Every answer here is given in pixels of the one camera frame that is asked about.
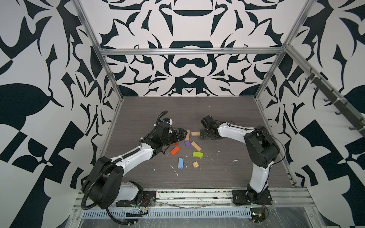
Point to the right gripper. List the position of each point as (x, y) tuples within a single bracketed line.
[(203, 135)]

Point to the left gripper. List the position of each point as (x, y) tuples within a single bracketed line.
[(176, 137)]

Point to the natural wood long block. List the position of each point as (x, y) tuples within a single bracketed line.
[(188, 135)]

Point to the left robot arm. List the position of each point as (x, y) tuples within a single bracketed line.
[(104, 185)]

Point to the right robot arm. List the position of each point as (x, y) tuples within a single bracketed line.
[(262, 149)]

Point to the orange rectangular block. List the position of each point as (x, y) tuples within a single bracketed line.
[(175, 151)]

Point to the lime green block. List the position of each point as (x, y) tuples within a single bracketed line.
[(198, 154)]

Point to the light blue block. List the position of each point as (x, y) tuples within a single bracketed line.
[(180, 163)]

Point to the small natural wood block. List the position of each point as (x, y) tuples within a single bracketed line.
[(195, 164)]

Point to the green circuit board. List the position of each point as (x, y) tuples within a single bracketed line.
[(258, 215)]

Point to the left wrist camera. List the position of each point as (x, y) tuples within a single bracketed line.
[(168, 121)]

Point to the white slotted cable duct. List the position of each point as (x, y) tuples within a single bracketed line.
[(172, 213)]

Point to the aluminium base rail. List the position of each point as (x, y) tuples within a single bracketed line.
[(185, 198)]

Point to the black wall hook rack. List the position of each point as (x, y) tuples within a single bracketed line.
[(343, 105)]

